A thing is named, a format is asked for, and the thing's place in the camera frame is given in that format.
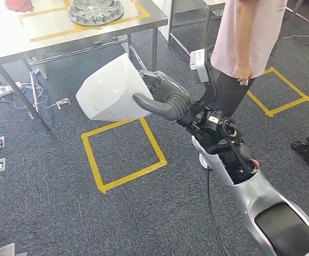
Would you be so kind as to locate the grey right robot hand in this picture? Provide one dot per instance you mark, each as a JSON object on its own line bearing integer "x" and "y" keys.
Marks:
{"x": 170, "y": 102}

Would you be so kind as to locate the white triangular plastic part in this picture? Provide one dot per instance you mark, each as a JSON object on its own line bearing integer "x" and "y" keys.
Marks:
{"x": 109, "y": 92}

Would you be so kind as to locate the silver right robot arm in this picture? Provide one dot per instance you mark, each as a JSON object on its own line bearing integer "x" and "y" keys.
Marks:
{"x": 250, "y": 198}

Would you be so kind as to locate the yellow floor tape square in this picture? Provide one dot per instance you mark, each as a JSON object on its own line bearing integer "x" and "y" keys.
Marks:
{"x": 259, "y": 104}
{"x": 133, "y": 176}

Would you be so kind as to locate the person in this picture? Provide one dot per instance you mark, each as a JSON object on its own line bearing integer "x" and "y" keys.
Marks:
{"x": 250, "y": 35}

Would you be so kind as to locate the silver wheel cover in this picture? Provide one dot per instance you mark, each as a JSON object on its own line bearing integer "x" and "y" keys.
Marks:
{"x": 96, "y": 12}

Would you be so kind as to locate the black silver humanoid robot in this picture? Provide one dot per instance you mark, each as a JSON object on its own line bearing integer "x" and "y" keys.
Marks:
{"x": 306, "y": 155}

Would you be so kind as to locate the white power strip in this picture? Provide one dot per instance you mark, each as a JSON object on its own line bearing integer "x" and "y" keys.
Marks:
{"x": 4, "y": 91}

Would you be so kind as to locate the red cap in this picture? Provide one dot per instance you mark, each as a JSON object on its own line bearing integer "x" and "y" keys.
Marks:
{"x": 18, "y": 5}

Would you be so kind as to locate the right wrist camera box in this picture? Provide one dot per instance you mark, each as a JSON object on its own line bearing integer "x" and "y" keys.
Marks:
{"x": 197, "y": 65}

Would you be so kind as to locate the yellow table tape frame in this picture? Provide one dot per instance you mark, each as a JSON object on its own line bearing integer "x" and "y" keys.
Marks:
{"x": 50, "y": 35}

